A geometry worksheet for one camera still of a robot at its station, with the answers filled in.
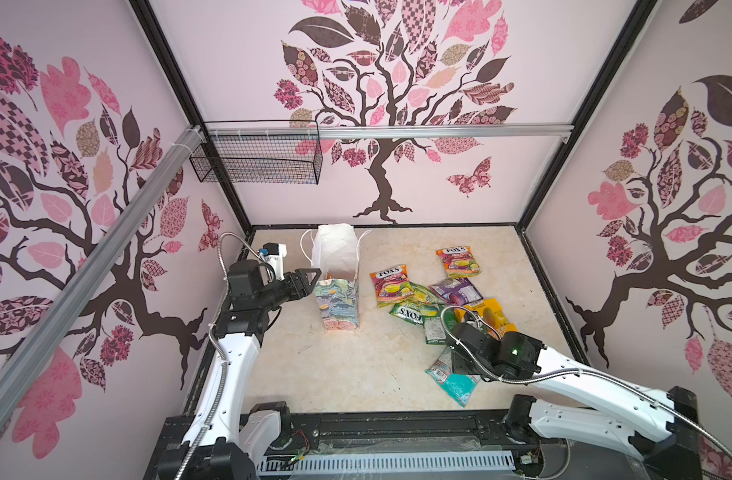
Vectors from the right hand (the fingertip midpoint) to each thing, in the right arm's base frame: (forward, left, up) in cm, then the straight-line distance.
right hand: (456, 357), depth 77 cm
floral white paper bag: (+32, +34, +6) cm, 47 cm away
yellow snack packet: (+14, -15, -4) cm, 21 cm away
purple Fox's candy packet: (+25, -7, -6) cm, 26 cm away
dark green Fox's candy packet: (+12, +4, -5) cm, 13 cm away
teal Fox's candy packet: (-5, -1, -7) cm, 9 cm away
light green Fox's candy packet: (+17, +8, -7) cm, 20 cm away
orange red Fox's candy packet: (+26, +15, -6) cm, 31 cm away
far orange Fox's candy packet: (+36, -9, -6) cm, 38 cm away
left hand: (+16, +36, +15) cm, 42 cm away
